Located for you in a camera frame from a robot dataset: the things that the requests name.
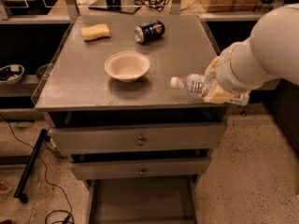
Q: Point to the black monitor stand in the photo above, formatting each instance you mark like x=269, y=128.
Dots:
x=121, y=6

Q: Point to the top grey drawer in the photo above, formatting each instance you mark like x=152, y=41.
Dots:
x=138, y=138

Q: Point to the yellow sponge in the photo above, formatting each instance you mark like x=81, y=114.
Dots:
x=94, y=32

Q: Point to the white bowl with items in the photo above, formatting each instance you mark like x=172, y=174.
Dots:
x=11, y=74

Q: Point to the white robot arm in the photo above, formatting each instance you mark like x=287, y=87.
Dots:
x=270, y=52

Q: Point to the middle grey drawer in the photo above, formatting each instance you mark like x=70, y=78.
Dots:
x=141, y=168

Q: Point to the blue Pepsi can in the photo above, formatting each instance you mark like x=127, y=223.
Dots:
x=149, y=31

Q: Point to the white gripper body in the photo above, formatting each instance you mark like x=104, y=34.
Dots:
x=229, y=73

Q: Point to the grey drawer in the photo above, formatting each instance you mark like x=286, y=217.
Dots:
x=147, y=200
x=138, y=138
x=141, y=168

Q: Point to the bottom grey drawer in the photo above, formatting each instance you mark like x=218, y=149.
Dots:
x=147, y=200

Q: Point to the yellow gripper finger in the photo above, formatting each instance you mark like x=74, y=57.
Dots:
x=211, y=69
x=217, y=95

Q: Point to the black bar on floor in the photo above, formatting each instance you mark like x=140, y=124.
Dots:
x=19, y=192

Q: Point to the grey drawer cabinet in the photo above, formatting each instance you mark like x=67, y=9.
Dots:
x=80, y=94

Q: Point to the clear plastic water bottle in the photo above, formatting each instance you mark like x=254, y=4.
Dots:
x=198, y=86

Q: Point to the white paper bowl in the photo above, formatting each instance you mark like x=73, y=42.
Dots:
x=127, y=66

